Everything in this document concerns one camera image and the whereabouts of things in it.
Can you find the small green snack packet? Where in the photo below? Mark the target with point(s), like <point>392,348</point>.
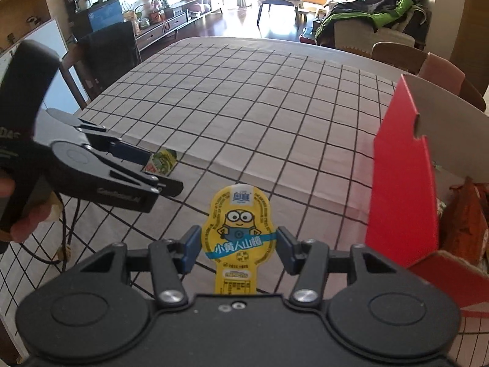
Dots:
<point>162,162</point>

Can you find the sofa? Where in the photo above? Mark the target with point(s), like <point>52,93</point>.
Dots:
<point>420,30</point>

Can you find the wooden chair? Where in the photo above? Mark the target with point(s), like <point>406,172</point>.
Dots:
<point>393,55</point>

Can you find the wooden shelf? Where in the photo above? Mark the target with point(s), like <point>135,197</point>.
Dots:
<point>23,0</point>

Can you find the red cardboard box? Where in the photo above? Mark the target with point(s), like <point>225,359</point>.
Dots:
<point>401,198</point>

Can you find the white cabinet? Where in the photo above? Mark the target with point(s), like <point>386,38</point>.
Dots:
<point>49,38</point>

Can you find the pink pouf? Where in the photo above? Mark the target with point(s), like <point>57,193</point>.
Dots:
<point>196,7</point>

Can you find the brown chip bag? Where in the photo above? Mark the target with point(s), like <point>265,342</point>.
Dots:
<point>466,221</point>

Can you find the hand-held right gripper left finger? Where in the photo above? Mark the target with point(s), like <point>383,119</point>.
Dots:
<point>193,248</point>

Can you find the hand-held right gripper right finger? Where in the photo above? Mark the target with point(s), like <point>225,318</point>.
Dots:
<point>285,248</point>

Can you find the green black jacket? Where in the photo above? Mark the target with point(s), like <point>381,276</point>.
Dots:
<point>363,11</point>

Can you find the blue box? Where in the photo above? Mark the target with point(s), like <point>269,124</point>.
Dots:
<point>106,15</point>

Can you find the small stool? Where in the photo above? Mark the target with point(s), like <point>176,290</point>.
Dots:
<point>301,13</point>

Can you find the yellow cartoon snack packet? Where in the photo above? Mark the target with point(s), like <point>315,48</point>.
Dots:
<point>237,237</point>

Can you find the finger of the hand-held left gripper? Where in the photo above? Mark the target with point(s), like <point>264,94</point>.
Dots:
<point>131,153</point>
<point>168,189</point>

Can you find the red round tray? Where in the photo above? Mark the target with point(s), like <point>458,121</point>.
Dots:
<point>308,36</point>

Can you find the black seat chair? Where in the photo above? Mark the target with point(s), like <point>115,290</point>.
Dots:
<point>72,76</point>

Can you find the TV cabinet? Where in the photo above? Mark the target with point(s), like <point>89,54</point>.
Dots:
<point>175,19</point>

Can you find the person's left hand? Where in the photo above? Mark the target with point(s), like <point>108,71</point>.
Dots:
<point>34,223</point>

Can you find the checked tablecloth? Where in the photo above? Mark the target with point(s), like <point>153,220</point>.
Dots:
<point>248,114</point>

